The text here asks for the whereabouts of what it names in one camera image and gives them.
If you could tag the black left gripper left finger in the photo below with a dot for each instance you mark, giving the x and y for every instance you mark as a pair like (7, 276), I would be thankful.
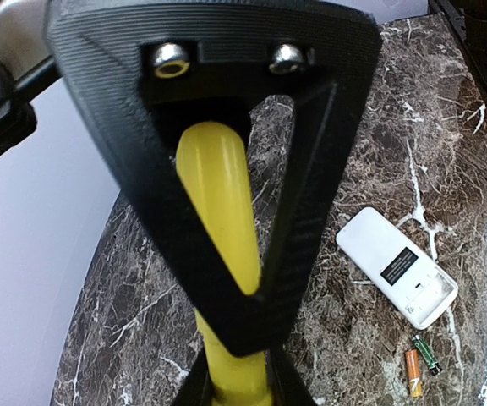
(197, 389)

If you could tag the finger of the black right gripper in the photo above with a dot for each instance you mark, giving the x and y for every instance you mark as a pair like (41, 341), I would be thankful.
(138, 69)

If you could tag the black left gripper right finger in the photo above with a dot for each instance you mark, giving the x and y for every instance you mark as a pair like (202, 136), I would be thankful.
(287, 385)

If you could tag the yellow handled screwdriver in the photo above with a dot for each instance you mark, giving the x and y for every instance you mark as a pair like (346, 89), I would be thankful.
(212, 164)

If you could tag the orange AA battery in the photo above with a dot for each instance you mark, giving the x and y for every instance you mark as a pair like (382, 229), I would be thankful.
(413, 373)

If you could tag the green AA battery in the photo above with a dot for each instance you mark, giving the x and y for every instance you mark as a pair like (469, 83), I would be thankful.
(429, 357)

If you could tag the white remote control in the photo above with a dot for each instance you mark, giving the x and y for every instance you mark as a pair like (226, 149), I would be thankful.
(417, 287)

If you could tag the black front table rail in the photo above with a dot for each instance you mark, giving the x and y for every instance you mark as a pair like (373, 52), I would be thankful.
(480, 63)

